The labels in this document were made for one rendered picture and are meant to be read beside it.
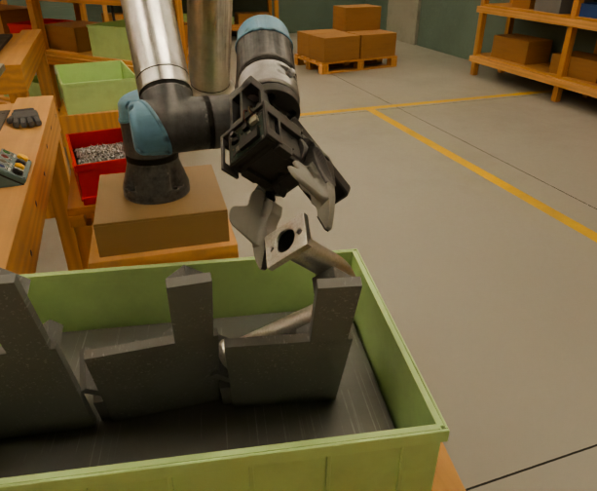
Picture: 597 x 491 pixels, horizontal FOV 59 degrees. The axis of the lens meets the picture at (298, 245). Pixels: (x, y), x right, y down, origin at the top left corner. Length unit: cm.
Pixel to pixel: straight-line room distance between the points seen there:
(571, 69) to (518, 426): 488
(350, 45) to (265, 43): 676
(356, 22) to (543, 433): 662
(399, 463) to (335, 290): 23
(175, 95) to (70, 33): 397
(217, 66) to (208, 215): 31
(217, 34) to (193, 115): 37
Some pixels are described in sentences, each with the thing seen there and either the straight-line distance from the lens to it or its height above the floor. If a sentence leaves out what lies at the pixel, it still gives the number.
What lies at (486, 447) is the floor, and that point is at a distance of 196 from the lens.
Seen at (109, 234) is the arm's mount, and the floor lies 90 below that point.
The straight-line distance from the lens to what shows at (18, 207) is 140.
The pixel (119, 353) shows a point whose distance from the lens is 64.
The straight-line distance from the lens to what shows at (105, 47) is 438.
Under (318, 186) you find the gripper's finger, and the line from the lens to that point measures 54.
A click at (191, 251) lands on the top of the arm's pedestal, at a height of 85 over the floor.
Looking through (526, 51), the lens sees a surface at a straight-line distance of 695.
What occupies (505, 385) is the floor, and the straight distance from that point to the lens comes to 219.
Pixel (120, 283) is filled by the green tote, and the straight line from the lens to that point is 94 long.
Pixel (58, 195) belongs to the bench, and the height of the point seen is 49.
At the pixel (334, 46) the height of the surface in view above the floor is 34.
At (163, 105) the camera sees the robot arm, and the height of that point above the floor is 124.
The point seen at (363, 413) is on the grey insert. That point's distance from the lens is 80.
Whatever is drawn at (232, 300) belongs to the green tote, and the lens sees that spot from 96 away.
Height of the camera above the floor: 143
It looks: 29 degrees down
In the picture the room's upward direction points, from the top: straight up
